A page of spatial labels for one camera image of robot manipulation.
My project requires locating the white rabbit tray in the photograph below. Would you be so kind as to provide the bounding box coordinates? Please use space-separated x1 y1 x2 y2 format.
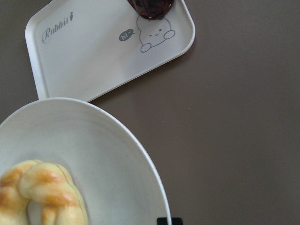
25 0 195 102

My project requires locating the dark tea bottle on tray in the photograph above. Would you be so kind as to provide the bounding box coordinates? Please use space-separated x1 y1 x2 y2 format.
128 0 174 20

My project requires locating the white round plate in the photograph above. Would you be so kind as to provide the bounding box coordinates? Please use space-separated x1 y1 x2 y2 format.
0 98 172 225

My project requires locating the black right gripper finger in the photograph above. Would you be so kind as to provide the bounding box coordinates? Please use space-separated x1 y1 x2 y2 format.
157 217 183 225

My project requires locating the twisted glazed donut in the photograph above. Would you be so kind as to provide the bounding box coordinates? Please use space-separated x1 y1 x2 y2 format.
0 160 89 225

